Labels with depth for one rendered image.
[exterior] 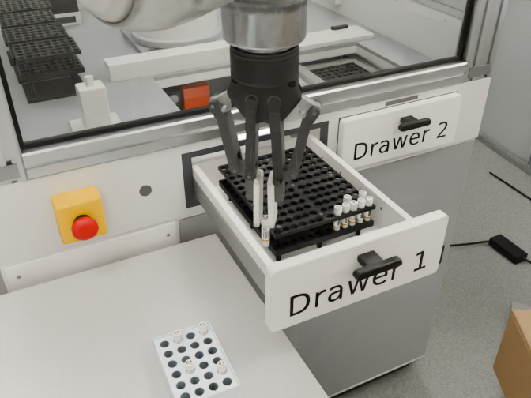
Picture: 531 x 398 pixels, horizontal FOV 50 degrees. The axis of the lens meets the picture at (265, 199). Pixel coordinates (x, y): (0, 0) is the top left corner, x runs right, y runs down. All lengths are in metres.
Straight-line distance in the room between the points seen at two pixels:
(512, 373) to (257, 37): 0.54
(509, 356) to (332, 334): 0.71
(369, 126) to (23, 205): 0.64
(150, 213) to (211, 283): 0.17
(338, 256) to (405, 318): 0.87
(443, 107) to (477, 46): 0.14
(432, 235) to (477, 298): 1.31
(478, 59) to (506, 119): 1.77
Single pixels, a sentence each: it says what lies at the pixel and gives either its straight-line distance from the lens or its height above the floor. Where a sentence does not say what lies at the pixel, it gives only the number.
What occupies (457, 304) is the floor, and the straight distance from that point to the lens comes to 2.12.
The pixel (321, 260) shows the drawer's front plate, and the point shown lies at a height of 0.92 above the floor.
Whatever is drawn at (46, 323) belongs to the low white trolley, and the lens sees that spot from 0.96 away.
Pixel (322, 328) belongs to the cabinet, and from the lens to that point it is 1.45.
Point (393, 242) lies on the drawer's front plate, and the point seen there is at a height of 0.91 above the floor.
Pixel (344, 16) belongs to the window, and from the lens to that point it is 1.06.
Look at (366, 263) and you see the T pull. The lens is 0.78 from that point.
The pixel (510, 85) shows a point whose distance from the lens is 3.00.
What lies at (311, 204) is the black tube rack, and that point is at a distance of 0.90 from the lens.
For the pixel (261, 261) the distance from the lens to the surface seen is 0.81.
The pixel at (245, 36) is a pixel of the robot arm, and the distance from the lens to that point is 0.59.
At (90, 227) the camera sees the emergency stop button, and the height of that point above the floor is 0.88.
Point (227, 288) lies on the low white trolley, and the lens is 0.96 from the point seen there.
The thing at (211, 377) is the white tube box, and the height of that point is 0.78.
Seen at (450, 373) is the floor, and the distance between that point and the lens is 1.90.
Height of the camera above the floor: 1.41
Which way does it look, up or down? 34 degrees down
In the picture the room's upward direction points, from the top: straight up
